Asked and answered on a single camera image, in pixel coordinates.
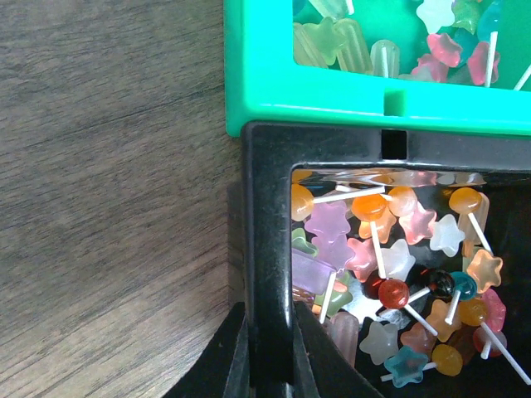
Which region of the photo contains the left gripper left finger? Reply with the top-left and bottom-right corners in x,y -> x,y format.
164,302 -> 249,398

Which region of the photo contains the black candy bin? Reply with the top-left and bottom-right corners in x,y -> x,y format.
241,123 -> 530,397

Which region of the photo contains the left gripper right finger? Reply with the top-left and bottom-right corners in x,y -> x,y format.
292,302 -> 382,397

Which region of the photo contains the green candy bin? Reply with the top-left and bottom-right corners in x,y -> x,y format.
224,1 -> 530,136

